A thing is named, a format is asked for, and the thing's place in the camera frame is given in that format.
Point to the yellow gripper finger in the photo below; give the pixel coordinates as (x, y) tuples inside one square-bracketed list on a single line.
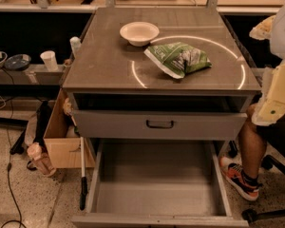
[(271, 106), (262, 31)]

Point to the green jalapeno chip bag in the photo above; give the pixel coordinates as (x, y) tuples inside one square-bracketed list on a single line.
[(178, 59)]

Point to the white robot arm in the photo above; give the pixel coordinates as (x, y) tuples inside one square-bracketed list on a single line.
[(277, 40)]

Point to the grey drawer cabinet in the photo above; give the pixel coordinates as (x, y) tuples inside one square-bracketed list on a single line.
[(160, 73)]

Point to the open grey bottom drawer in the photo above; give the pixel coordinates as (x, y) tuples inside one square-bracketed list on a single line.
[(157, 184)]

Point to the person's bare leg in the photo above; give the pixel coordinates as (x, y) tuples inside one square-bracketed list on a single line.
[(252, 146)]

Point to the white paper bowl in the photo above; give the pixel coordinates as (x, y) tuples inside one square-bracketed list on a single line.
[(139, 34)]

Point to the black office chair base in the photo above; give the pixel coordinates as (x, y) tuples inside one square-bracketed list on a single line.
[(271, 198)]

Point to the white plastic bottle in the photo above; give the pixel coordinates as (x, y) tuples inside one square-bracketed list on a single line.
[(75, 43)]

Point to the white paper cup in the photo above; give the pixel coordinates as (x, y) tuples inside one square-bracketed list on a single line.
[(49, 60)]

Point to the white stick with black grip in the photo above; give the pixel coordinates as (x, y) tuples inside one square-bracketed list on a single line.
[(83, 178)]

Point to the wooden box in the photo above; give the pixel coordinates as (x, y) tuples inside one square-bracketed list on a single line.
[(62, 140)]

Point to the dark blue plate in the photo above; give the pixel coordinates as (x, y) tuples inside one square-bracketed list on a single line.
[(17, 62)]

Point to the pink water bottle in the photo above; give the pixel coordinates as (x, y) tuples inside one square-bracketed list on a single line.
[(39, 160)]

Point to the grey drawer with black handle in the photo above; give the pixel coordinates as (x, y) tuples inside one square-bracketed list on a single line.
[(159, 125)]

